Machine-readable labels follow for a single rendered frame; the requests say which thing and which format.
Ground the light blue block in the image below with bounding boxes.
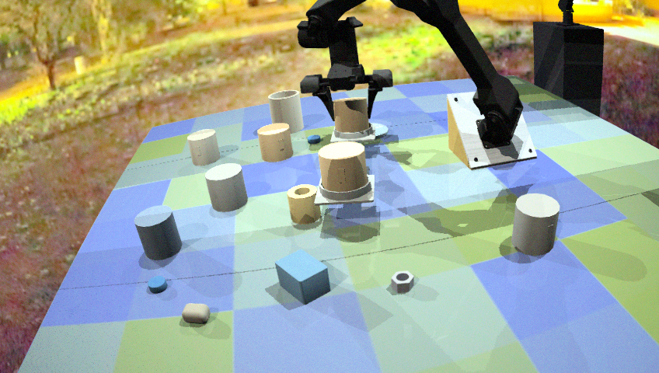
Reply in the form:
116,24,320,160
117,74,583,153
275,249,331,305

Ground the beige rounded pebble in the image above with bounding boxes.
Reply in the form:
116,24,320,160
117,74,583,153
182,303,211,324

